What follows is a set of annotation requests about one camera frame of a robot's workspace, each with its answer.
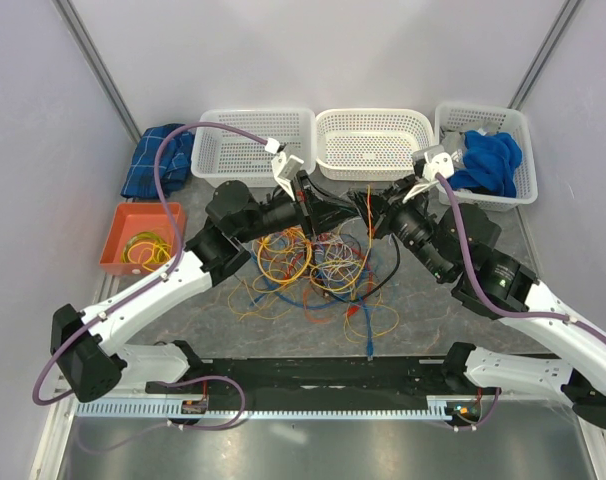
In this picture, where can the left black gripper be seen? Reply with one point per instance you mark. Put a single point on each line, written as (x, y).
(325, 209)

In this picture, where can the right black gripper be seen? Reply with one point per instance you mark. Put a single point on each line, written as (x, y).
(385, 198)

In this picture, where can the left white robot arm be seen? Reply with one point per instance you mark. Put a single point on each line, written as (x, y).
(88, 345)

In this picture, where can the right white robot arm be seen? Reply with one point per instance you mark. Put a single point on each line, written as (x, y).
(459, 249)

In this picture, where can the middle white perforated basket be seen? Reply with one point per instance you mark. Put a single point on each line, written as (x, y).
(370, 144)

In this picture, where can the white perforated basket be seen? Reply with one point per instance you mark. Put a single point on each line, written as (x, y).
(370, 144)
(219, 155)
(455, 114)

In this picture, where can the grey cloth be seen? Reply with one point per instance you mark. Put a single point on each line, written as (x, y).
(472, 171)

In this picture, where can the left white perforated basket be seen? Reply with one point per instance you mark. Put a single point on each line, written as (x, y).
(219, 155)

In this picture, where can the blue towel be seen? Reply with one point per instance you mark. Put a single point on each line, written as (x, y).
(489, 165)

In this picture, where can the right white perforated basket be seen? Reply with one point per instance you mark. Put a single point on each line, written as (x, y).
(455, 114)

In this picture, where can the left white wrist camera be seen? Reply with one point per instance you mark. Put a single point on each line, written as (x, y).
(285, 165)

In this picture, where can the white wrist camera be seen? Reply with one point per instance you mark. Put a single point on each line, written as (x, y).
(285, 165)
(427, 164)

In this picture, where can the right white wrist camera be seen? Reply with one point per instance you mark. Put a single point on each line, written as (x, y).
(427, 164)

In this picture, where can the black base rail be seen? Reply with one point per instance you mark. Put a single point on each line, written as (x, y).
(385, 381)

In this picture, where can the light blue cable duct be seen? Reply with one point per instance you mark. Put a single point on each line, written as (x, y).
(165, 408)

